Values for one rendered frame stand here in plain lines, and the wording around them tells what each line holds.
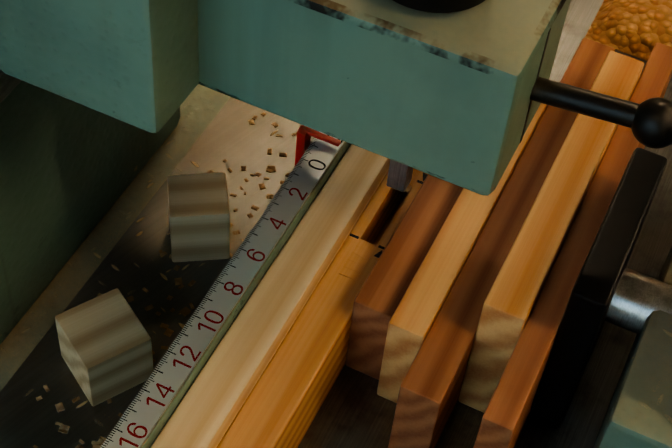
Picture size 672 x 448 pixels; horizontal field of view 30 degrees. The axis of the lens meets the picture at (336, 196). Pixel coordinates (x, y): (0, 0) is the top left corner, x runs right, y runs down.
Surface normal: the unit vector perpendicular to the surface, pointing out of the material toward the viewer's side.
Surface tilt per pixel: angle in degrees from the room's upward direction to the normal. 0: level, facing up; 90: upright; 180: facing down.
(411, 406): 90
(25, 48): 90
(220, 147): 0
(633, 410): 0
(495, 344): 90
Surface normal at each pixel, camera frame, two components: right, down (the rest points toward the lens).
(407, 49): -0.43, 0.66
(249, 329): 0.07, -0.66
